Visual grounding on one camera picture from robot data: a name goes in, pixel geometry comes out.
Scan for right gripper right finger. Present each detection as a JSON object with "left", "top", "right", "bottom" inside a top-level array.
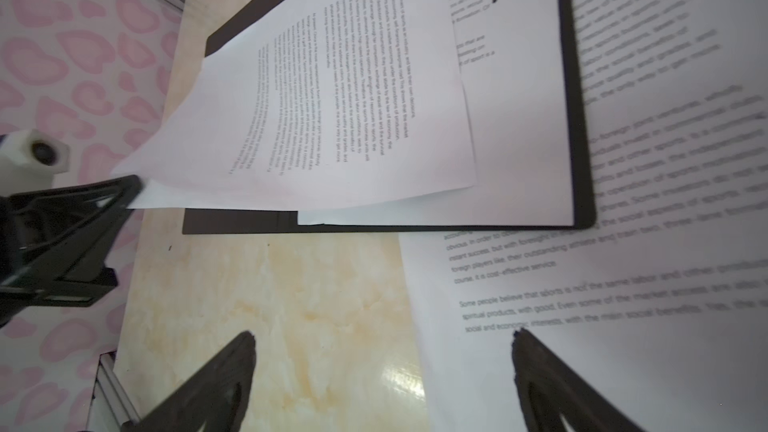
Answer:
[{"left": 511, "top": 329, "right": 640, "bottom": 431}]

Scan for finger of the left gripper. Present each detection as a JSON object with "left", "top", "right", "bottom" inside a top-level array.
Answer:
[{"left": 1, "top": 175, "right": 143, "bottom": 326}]

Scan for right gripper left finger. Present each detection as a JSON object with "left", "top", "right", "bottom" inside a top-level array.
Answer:
[{"left": 122, "top": 331, "right": 257, "bottom": 432}]

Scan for printed paper sheet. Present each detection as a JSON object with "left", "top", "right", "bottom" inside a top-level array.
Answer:
[
  {"left": 298, "top": 0, "right": 574, "bottom": 226},
  {"left": 115, "top": 0, "right": 476, "bottom": 211},
  {"left": 400, "top": 0, "right": 767, "bottom": 431}
]

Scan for blue black file folder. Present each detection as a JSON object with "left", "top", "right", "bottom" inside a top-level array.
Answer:
[{"left": 182, "top": 0, "right": 597, "bottom": 235}]

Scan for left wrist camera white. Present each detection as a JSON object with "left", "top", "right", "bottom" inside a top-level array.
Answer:
[{"left": 0, "top": 129, "right": 70, "bottom": 197}]

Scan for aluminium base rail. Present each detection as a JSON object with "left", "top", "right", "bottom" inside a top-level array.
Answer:
[{"left": 85, "top": 351, "right": 141, "bottom": 432}]

